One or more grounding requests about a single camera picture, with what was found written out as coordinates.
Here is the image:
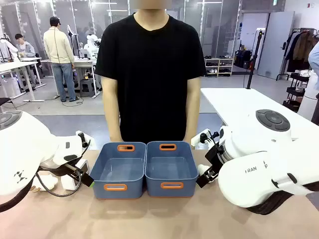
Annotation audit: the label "seated person in grey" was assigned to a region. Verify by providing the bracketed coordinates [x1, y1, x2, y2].
[14, 33, 37, 59]

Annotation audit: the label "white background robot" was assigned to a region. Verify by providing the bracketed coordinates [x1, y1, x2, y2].
[83, 33, 102, 59]

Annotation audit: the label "person in black t-shirt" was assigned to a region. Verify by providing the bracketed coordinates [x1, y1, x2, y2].
[94, 9, 206, 144]

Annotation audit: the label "clothes rack with coats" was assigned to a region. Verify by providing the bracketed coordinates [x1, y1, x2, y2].
[276, 27, 319, 82]

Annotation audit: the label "white digital clock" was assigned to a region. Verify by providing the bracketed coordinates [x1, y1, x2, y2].
[197, 164, 212, 178]
[60, 159, 90, 191]

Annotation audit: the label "black tripod pole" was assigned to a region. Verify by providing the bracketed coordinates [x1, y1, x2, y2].
[246, 29, 265, 90]

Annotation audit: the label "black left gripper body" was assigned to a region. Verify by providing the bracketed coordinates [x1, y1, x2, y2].
[57, 162, 86, 182]

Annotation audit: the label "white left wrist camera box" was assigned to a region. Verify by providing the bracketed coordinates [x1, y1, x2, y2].
[75, 130, 97, 150]

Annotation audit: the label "black utility cart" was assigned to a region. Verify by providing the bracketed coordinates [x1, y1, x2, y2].
[282, 72, 311, 113]

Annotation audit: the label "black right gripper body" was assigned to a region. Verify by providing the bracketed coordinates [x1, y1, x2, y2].
[203, 143, 225, 173]

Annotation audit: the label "person in blue shirt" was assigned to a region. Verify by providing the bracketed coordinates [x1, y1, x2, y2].
[308, 41, 319, 91]

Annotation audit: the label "white workbench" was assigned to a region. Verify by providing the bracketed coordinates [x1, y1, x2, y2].
[0, 57, 47, 103]

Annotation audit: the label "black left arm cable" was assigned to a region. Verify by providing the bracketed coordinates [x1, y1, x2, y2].
[35, 169, 83, 198]

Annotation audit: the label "person's left forearm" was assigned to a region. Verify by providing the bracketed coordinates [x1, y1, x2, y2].
[183, 76, 202, 138]

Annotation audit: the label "blue plastic basket orange handles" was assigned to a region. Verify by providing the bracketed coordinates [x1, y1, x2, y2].
[89, 141, 147, 200]
[144, 140, 199, 198]

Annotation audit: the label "man in cream jacket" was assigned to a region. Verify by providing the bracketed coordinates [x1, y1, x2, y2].
[43, 16, 77, 103]

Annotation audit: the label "wooden shoe rack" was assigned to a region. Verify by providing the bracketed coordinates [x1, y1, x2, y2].
[204, 57, 235, 77]

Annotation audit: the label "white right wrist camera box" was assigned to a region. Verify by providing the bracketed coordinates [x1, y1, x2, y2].
[191, 128, 213, 148]

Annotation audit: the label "white rounded object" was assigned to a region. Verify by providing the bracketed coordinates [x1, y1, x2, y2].
[297, 71, 319, 123]

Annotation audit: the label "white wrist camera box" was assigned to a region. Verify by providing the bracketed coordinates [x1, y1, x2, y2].
[75, 130, 97, 150]
[191, 128, 213, 148]

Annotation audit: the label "grey desk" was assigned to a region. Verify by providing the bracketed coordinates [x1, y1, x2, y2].
[40, 58, 101, 98]

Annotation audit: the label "person's right forearm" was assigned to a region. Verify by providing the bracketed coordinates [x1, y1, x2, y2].
[100, 75, 123, 138]

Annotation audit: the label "grey step stool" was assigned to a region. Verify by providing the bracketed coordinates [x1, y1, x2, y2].
[79, 79, 96, 98]

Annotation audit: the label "white plush toy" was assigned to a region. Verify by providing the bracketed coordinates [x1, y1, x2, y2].
[31, 173, 59, 192]

